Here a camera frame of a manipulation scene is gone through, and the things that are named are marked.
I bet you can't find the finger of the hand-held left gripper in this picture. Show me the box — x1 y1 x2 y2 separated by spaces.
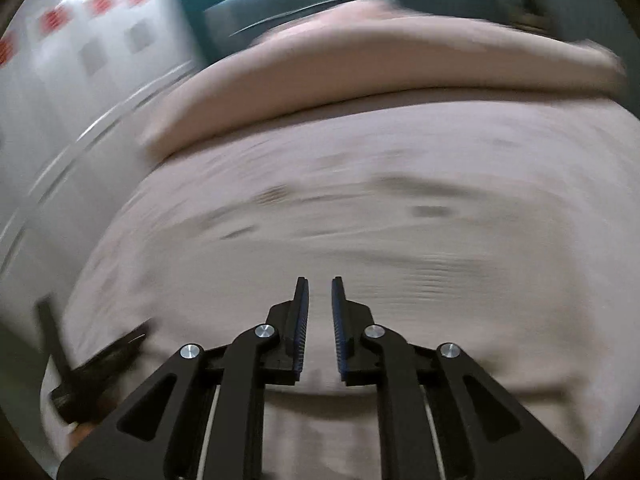
34 299 76 391
70 321 152 391

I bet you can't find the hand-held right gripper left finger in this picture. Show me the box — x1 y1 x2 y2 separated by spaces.
56 276 311 480

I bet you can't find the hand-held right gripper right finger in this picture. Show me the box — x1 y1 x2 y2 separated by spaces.
331 276 586 480

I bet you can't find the pink folded blanket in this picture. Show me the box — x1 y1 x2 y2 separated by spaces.
141 0 630 162

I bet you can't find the bed with beige bedspread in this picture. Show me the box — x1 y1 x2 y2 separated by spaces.
40 85 640 480

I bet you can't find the white wardrobe with red squares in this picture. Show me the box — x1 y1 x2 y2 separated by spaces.
0 0 203 313

